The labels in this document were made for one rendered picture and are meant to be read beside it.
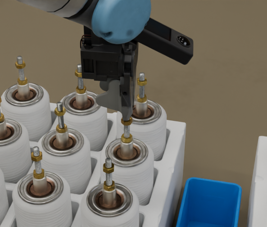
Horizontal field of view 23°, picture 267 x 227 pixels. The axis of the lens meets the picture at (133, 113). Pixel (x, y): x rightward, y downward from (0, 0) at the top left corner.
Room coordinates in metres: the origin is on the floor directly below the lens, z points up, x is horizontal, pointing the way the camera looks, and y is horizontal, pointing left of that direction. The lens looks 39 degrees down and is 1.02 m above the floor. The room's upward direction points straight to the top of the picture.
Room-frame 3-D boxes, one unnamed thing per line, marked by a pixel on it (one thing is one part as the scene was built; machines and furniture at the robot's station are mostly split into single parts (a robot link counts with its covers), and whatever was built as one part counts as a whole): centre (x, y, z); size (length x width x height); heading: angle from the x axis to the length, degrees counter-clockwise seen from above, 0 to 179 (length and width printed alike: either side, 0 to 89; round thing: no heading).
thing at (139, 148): (0.86, 0.01, 0.25); 0.08 x 0.08 x 0.01
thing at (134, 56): (0.86, 0.03, 0.48); 0.09 x 0.08 x 0.12; 83
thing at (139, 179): (0.86, 0.01, 0.16); 0.10 x 0.10 x 0.18
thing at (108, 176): (0.74, 0.04, 0.30); 0.01 x 0.01 x 0.08
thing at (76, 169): (0.89, 0.13, 0.16); 0.10 x 0.10 x 0.18
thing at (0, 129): (0.91, 0.24, 0.26); 0.02 x 0.02 x 0.03
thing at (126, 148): (0.86, 0.01, 0.26); 0.02 x 0.02 x 0.03
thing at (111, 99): (0.84, 0.03, 0.38); 0.06 x 0.03 x 0.09; 83
